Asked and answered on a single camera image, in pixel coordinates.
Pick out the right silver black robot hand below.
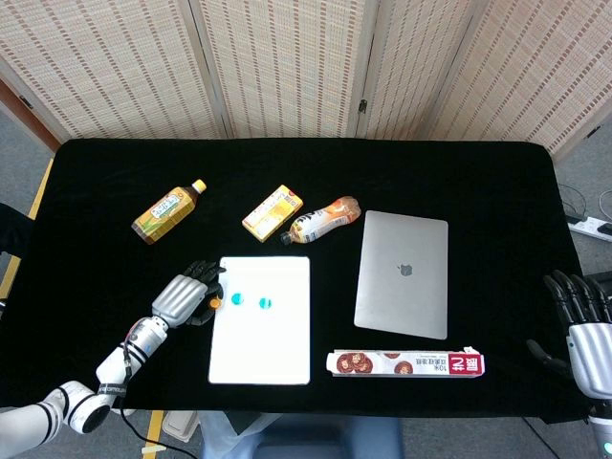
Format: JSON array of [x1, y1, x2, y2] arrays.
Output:
[[525, 270, 612, 398]]

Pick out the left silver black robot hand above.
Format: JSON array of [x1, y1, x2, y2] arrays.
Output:
[[151, 260, 229, 329]]

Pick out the white board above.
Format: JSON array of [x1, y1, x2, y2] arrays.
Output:
[[208, 255, 312, 386]]

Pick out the tea bottle yellow cap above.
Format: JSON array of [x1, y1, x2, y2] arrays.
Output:
[[131, 179, 208, 246]]

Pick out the white power strip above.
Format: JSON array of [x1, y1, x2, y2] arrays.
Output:
[[567, 215, 612, 244]]

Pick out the yellow drink carton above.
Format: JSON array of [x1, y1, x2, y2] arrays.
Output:
[[241, 184, 304, 243]]

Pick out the yellow floor tape strip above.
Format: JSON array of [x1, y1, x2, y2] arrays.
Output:
[[0, 157, 55, 298], [142, 409, 166, 459]]

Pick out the orange drink bottle black cap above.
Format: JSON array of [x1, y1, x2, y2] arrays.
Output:
[[279, 195, 361, 247]]

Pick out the black padded object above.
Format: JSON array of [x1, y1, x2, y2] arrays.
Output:
[[0, 203, 33, 260]]

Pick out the baking paper box cookie print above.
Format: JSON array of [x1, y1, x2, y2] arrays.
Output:
[[325, 348, 486, 379]]

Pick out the silver closed laptop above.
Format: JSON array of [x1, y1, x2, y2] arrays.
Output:
[[353, 209, 449, 341]]

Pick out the black velvet tablecloth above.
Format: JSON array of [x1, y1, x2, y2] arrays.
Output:
[[0, 138, 594, 425]]

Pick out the woven bamboo folding screen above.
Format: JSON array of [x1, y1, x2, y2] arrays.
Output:
[[0, 0, 612, 154]]

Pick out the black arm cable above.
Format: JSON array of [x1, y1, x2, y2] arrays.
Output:
[[118, 404, 208, 459]]

